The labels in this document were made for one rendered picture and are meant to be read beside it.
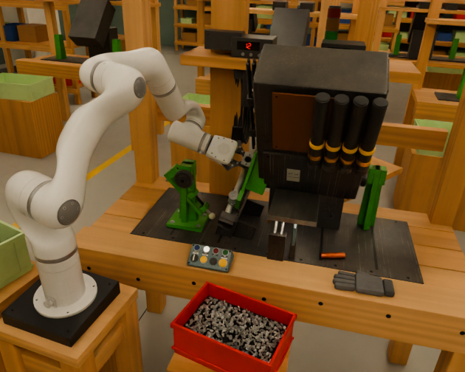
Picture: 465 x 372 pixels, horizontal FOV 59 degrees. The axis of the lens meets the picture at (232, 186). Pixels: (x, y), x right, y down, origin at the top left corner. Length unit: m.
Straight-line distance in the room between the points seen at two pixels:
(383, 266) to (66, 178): 1.11
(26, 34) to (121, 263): 5.90
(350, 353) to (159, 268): 1.35
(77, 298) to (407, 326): 1.06
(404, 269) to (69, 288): 1.14
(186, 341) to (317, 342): 1.35
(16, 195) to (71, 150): 0.18
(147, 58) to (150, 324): 1.67
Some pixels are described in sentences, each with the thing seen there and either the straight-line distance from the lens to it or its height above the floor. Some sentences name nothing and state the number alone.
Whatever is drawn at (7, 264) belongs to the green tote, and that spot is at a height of 0.87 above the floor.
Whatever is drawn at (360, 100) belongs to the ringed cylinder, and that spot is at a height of 1.55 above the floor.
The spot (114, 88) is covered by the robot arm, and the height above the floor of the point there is 1.54.
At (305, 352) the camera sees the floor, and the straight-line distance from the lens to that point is 2.45.
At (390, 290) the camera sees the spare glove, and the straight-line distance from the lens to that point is 1.47.
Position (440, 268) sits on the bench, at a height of 0.88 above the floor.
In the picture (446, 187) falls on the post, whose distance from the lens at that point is 1.93.
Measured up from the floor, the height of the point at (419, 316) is 0.88.
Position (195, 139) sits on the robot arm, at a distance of 1.56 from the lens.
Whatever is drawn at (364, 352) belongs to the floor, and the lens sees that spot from 2.54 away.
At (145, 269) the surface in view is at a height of 0.86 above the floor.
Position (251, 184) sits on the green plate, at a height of 1.14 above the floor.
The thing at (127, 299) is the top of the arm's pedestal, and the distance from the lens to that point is 1.46.
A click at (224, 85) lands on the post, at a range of 1.80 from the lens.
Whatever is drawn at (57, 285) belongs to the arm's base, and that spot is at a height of 0.99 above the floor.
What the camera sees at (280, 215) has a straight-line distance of 1.35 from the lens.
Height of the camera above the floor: 1.82
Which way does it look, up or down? 27 degrees down
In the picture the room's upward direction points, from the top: 2 degrees clockwise
